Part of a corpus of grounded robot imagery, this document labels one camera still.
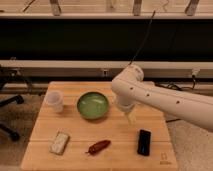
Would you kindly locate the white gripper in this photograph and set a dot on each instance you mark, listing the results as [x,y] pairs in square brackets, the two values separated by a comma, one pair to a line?
[126,105]

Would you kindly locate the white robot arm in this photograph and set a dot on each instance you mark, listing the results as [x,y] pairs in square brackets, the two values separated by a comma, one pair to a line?
[130,88]

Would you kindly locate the green ceramic bowl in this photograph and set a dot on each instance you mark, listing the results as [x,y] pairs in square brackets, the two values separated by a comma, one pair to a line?
[92,105]

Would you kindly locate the black rectangular remote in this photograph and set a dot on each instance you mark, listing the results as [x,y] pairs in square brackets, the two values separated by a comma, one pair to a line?
[144,143]

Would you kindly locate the translucent plastic cup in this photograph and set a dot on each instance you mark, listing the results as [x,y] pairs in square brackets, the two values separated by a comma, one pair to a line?
[54,99]

